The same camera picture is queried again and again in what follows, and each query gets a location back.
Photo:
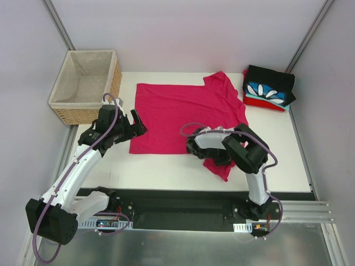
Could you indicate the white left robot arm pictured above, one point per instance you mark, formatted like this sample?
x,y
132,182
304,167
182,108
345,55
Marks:
x,y
56,215

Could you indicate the black folded printed t-shirt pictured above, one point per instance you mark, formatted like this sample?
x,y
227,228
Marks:
x,y
269,84

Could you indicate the aluminium corner post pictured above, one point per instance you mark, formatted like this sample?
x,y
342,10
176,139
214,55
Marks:
x,y
54,15
321,15

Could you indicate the aluminium frame rail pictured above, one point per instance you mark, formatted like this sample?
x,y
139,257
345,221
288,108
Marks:
x,y
300,207

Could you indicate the right white cable duct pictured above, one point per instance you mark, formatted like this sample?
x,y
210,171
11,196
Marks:
x,y
242,227

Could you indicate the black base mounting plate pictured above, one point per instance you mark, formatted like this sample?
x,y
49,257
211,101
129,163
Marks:
x,y
209,211

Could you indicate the left white cable duct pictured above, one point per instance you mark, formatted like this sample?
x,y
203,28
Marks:
x,y
105,224

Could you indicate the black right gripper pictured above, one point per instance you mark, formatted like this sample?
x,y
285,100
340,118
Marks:
x,y
197,148

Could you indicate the light teal folded t-shirt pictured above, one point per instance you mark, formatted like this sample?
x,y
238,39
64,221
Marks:
x,y
277,102

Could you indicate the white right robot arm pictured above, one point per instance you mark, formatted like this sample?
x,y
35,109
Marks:
x,y
250,154

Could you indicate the white cable duct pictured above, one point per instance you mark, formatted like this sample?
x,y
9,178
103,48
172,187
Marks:
x,y
105,224
242,227

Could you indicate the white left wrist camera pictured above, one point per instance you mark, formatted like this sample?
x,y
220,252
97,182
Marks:
x,y
119,101

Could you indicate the left aluminium corner post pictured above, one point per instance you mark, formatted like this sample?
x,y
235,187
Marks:
x,y
54,15

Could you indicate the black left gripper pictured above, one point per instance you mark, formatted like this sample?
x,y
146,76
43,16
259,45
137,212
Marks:
x,y
128,128

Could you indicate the right aluminium corner post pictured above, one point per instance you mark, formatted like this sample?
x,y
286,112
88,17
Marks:
x,y
321,15

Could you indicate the red folded t-shirt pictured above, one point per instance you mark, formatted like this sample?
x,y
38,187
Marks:
x,y
261,104

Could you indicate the woven wicker basket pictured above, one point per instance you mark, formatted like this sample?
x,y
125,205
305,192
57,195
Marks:
x,y
85,76

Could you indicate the magenta pink t-shirt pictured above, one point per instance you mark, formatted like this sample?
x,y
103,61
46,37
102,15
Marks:
x,y
166,103

